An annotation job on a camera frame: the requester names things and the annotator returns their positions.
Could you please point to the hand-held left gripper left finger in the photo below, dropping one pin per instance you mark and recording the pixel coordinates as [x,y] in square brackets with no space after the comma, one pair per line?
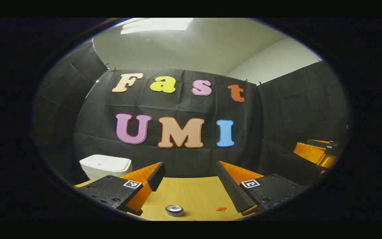
[158,174]

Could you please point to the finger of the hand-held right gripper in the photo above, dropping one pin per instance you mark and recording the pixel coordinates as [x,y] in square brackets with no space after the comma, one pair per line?
[312,154]

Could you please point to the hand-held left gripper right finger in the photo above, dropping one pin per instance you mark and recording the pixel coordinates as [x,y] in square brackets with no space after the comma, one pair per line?
[230,189]

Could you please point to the orange paper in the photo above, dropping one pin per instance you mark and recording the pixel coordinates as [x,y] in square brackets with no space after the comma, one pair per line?
[221,208]

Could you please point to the silver blue pop can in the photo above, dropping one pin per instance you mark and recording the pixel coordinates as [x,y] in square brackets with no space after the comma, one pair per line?
[174,210]

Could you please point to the white desktop garbage bin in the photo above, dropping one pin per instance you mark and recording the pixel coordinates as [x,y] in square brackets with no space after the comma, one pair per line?
[104,164]

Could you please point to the wooden desktop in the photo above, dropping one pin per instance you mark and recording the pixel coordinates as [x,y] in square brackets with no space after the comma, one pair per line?
[191,192]

